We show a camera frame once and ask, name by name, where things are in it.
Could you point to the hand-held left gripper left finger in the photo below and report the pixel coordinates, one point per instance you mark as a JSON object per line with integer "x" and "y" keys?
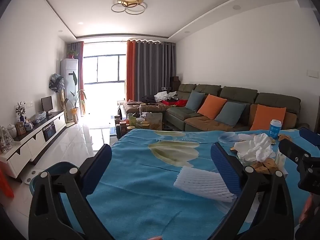
{"x": 102, "y": 156}

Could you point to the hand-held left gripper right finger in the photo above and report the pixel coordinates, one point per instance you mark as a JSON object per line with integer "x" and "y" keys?
{"x": 225, "y": 166}

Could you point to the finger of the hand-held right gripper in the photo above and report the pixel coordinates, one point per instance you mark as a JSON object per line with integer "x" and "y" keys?
{"x": 310, "y": 135}
{"x": 292, "y": 151}

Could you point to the golden snack wrapper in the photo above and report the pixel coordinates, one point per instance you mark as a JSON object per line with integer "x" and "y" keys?
{"x": 262, "y": 166}
{"x": 284, "y": 138}
{"x": 234, "y": 148}

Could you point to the white foam fruit net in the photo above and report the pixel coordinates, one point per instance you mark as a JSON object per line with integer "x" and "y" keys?
{"x": 200, "y": 183}

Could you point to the white tissue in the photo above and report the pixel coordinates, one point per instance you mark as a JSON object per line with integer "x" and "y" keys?
{"x": 257, "y": 147}

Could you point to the blue plastic bin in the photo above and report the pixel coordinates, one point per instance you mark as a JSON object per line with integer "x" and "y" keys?
{"x": 53, "y": 168}

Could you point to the person's right forearm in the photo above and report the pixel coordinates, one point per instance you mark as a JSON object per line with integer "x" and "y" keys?
{"x": 310, "y": 210}

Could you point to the blue and white paper cup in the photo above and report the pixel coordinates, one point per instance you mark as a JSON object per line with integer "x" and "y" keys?
{"x": 275, "y": 128}

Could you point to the orange cushion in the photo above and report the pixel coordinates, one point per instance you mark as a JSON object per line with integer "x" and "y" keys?
{"x": 267, "y": 117}
{"x": 211, "y": 106}

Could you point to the yellow wrapped plant pot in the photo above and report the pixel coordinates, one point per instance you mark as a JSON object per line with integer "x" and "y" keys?
{"x": 74, "y": 115}

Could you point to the cluster of jars and packets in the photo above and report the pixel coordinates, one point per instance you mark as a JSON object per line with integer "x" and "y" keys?
{"x": 140, "y": 121}

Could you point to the large blue cushion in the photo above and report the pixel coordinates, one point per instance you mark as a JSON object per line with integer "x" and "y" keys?
{"x": 230, "y": 113}

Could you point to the blue floral blanket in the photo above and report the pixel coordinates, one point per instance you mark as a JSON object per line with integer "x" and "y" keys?
{"x": 150, "y": 180}

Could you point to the brown sofa ottoman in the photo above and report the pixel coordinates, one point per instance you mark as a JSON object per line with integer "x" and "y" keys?
{"x": 135, "y": 107}

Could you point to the tall green houseplant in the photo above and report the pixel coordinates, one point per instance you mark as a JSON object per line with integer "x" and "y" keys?
{"x": 75, "y": 97}

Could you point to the white and black cabinet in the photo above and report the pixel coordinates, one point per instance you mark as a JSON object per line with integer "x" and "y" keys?
{"x": 32, "y": 142}

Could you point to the small blue cushion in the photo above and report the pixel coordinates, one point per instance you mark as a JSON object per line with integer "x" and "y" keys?
{"x": 195, "y": 101}

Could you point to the black clothes pile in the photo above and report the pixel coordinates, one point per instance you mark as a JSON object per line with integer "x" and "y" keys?
{"x": 148, "y": 98}

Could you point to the green fabric sofa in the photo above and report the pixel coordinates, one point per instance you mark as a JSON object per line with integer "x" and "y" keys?
{"x": 237, "y": 91}

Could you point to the black monitor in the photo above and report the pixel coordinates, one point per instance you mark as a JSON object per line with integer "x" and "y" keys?
{"x": 47, "y": 104}

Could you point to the red cloth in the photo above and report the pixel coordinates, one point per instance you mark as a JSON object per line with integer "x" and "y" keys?
{"x": 180, "y": 103}

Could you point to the narrow grey and orange curtain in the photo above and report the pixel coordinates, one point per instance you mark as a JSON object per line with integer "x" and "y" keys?
{"x": 80, "y": 80}

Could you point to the white bathroom scale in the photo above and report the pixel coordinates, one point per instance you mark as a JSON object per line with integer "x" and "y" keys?
{"x": 26, "y": 178}

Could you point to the blue and white porcelain jar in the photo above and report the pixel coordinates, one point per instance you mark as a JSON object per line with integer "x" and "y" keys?
{"x": 28, "y": 125}

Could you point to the white standing air conditioner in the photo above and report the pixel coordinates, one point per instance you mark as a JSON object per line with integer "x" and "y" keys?
{"x": 68, "y": 80}

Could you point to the white clothes pile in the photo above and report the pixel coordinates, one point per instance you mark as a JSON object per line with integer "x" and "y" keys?
{"x": 163, "y": 96}

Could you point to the covered standing fan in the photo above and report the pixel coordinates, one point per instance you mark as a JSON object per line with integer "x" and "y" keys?
{"x": 57, "y": 83}

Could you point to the balcony window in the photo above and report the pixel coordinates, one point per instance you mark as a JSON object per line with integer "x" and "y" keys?
{"x": 105, "y": 68}

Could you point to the blue vase with branches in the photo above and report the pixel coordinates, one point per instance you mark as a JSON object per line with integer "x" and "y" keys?
{"x": 21, "y": 111}

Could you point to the white ceramic jar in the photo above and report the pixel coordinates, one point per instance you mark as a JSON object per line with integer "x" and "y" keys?
{"x": 11, "y": 130}

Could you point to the brown wooden box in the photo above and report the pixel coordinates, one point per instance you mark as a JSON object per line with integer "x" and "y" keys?
{"x": 175, "y": 82}

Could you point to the glass ship ornament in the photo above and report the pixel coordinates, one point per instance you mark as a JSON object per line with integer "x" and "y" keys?
{"x": 6, "y": 140}

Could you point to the orange plastic bag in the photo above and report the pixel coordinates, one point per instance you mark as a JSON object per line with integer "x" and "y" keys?
{"x": 5, "y": 182}

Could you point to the wide grey curtain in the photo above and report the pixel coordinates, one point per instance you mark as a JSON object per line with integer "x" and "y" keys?
{"x": 155, "y": 67}

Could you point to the small potted plant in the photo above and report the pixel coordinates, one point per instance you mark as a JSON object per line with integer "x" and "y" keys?
{"x": 72, "y": 54}

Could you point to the white wall socket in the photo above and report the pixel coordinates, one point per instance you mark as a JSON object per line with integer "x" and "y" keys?
{"x": 313, "y": 73}

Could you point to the wooden picture frame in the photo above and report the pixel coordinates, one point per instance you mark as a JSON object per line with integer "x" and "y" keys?
{"x": 20, "y": 128}

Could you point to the white wall switch panel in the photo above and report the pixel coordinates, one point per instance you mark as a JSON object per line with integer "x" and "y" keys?
{"x": 30, "y": 104}

